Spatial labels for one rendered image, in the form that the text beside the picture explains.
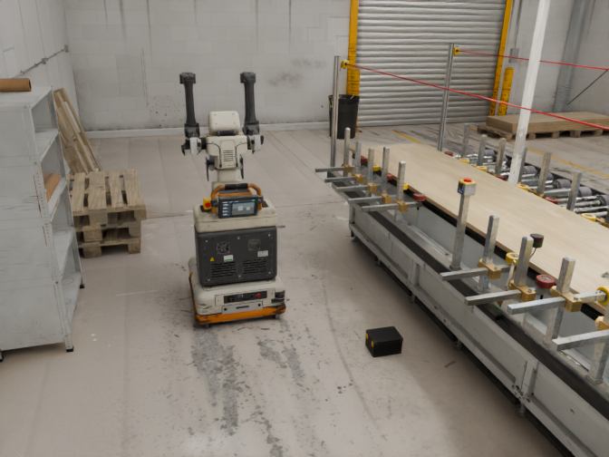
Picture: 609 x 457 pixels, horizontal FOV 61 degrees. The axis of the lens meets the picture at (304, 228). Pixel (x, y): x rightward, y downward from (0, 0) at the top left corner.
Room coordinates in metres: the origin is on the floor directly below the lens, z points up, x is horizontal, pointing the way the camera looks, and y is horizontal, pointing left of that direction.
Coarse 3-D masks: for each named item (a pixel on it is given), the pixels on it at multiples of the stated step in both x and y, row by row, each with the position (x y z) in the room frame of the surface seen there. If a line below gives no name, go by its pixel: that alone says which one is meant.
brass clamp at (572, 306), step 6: (552, 288) 1.96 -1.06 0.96; (552, 294) 1.95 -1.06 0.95; (558, 294) 1.92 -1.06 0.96; (564, 294) 1.90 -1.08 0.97; (570, 294) 1.91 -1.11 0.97; (570, 300) 1.86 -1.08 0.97; (582, 300) 1.86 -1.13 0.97; (564, 306) 1.88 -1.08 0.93; (570, 306) 1.85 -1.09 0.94; (576, 306) 1.85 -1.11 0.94; (570, 312) 1.84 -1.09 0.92
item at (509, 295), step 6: (534, 288) 2.15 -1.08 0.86; (540, 288) 2.15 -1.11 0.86; (486, 294) 2.09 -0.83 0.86; (492, 294) 2.09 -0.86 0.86; (498, 294) 2.09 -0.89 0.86; (504, 294) 2.09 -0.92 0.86; (510, 294) 2.10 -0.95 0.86; (516, 294) 2.10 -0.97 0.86; (540, 294) 2.14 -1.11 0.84; (468, 300) 2.03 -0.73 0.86; (474, 300) 2.04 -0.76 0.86; (480, 300) 2.05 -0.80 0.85; (486, 300) 2.06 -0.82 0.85; (492, 300) 2.07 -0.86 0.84; (498, 300) 2.08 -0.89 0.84
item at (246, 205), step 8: (216, 200) 3.15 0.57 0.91; (224, 200) 3.09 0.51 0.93; (232, 200) 3.11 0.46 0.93; (240, 200) 3.12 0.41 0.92; (248, 200) 3.14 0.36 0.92; (256, 200) 3.16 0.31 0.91; (224, 208) 3.12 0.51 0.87; (232, 208) 3.13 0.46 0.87; (240, 208) 3.15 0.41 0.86; (248, 208) 3.17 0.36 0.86; (256, 208) 3.19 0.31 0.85; (224, 216) 3.15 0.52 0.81; (232, 216) 3.17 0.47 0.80; (240, 216) 3.18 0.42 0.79; (248, 216) 3.20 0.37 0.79
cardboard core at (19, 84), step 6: (0, 78) 3.24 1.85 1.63; (6, 78) 3.25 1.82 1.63; (12, 78) 3.25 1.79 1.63; (18, 78) 3.26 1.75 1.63; (24, 78) 3.27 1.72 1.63; (0, 84) 3.20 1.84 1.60; (6, 84) 3.21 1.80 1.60; (12, 84) 3.22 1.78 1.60; (18, 84) 3.23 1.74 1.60; (24, 84) 3.24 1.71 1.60; (30, 84) 3.31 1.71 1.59; (0, 90) 3.21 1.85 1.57; (6, 90) 3.22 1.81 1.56; (12, 90) 3.23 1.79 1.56; (18, 90) 3.24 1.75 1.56; (24, 90) 3.25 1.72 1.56; (30, 90) 3.27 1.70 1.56
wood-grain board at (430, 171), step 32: (416, 160) 4.27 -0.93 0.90; (448, 160) 4.30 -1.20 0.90; (416, 192) 3.49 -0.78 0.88; (448, 192) 3.44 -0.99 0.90; (480, 192) 3.45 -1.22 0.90; (512, 192) 3.47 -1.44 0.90; (480, 224) 2.85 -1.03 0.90; (512, 224) 2.86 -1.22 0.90; (544, 224) 2.87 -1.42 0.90; (576, 224) 2.88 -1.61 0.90; (544, 256) 2.43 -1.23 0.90; (576, 256) 2.43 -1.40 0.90; (608, 256) 2.44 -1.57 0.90; (576, 288) 2.08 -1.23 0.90
